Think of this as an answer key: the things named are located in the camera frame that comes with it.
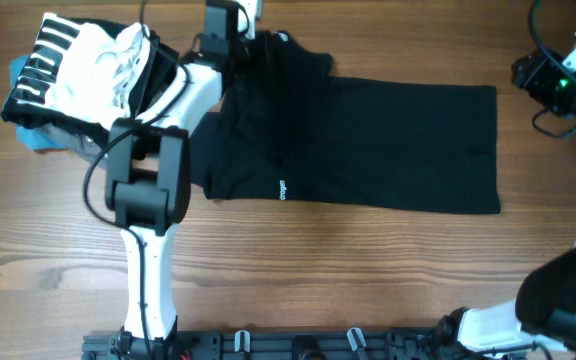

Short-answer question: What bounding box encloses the black t-shirt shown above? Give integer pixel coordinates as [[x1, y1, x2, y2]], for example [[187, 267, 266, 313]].
[[190, 31, 501, 215]]

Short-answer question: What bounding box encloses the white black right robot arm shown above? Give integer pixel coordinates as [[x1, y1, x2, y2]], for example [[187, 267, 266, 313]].
[[424, 38, 576, 359]]

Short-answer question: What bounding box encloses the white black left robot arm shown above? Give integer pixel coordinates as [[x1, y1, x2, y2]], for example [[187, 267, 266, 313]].
[[103, 33, 254, 359]]

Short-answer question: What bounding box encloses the blue folded garment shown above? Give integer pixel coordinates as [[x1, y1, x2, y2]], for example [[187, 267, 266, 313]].
[[9, 55, 66, 152]]

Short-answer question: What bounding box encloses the black folded garment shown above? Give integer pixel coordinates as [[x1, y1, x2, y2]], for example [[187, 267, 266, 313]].
[[1, 13, 177, 156]]

